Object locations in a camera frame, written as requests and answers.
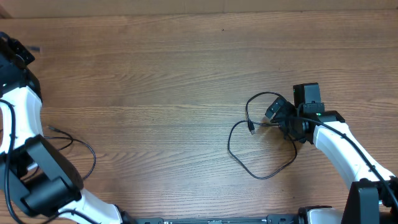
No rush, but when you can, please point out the thin black audio cable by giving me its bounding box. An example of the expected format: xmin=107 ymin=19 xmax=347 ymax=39
xmin=21 ymin=125 xmax=97 ymax=182

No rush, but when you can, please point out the black USB cable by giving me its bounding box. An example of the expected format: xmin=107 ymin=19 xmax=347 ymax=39
xmin=227 ymin=91 xmax=299 ymax=180

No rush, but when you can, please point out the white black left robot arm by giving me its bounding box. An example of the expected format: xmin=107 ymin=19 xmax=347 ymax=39
xmin=1 ymin=32 xmax=134 ymax=223

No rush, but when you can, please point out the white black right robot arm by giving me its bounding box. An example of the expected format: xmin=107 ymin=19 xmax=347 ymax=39
xmin=265 ymin=83 xmax=397 ymax=223

